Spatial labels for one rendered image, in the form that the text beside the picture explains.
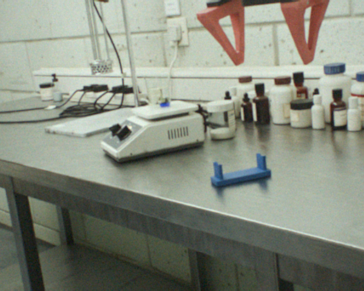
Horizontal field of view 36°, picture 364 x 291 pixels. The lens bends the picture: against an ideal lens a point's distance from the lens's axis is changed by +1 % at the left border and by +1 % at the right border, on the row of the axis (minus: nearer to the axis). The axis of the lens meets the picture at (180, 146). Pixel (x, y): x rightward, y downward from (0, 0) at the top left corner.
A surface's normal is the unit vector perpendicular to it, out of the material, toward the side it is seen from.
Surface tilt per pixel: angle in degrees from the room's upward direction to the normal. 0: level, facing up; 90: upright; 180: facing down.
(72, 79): 90
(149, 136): 90
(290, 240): 90
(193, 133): 90
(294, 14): 123
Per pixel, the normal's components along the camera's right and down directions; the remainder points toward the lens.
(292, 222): -0.11, -0.96
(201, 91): -0.72, 0.25
